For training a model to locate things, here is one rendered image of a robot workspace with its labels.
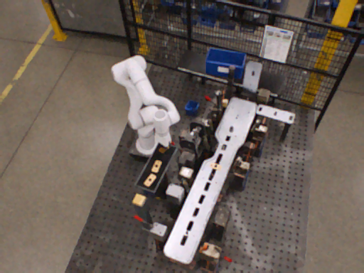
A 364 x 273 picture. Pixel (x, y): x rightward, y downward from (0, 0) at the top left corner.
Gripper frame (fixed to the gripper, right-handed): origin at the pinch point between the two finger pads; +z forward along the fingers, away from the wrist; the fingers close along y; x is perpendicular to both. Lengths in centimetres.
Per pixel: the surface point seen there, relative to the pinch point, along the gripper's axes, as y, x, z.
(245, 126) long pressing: 23, 63, 24
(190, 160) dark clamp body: 13.5, 9.6, 16.1
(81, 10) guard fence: -256, 115, 76
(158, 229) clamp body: 31, -40, 18
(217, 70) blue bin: -26, 89, 16
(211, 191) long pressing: 37.6, 3.6, 23.7
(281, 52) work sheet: 10, 122, -1
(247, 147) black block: 35, 50, 25
